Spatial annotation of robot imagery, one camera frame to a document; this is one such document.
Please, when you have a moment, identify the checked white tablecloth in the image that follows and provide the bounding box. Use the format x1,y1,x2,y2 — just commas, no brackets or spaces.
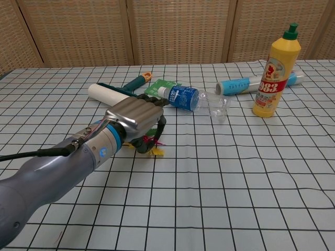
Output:
0,59,335,251

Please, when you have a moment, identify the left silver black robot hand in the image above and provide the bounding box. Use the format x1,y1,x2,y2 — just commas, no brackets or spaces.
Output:
105,93,170,155

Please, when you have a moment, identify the colourful feather shuttlecock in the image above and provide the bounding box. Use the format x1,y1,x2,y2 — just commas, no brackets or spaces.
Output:
124,127,166,157

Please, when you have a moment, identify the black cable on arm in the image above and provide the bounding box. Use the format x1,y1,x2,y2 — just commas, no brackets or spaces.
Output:
0,140,85,163

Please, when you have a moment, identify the green snack packet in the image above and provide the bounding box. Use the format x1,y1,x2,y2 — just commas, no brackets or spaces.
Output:
144,78,183,95

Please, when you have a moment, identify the clear blue-label water bottle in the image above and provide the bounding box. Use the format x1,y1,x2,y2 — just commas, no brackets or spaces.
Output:
157,85,232,124

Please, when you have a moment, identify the teal lint roller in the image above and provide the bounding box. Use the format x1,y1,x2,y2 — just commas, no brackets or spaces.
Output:
87,72,153,107

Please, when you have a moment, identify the yellow green-cap detergent bottle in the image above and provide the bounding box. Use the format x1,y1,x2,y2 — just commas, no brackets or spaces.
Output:
252,22,302,119

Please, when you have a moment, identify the woven bamboo folding screen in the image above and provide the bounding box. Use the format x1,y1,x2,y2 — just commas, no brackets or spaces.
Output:
0,0,335,76

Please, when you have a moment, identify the blue white wrap roll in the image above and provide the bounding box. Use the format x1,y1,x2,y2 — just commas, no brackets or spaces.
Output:
216,72,306,96

